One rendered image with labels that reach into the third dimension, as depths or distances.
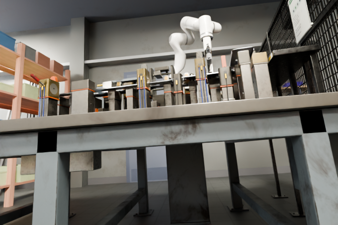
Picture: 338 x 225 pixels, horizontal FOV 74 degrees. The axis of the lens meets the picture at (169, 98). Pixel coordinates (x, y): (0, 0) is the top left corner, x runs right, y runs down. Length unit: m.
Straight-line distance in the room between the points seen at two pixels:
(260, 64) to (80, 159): 1.05
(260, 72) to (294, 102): 0.61
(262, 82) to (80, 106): 1.08
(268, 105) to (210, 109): 0.17
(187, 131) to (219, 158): 3.67
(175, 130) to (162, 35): 4.30
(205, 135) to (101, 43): 4.63
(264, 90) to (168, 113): 0.74
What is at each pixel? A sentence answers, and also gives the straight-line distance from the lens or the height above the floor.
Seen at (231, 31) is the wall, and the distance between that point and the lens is 5.02.
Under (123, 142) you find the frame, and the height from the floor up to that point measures 0.60.
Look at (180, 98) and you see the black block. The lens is 1.27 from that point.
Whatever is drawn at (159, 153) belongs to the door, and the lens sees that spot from 4.33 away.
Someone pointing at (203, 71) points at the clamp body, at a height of 0.96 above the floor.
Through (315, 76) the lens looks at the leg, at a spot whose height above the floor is 0.88.
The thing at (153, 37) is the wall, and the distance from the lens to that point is 4.96.
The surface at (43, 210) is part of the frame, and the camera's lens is 0.88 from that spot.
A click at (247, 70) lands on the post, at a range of 1.09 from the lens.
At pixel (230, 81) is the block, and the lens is 1.24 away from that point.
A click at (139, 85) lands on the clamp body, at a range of 1.32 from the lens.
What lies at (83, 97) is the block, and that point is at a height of 0.91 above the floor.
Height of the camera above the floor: 0.57
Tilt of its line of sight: 13 degrees up
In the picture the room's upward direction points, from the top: 4 degrees counter-clockwise
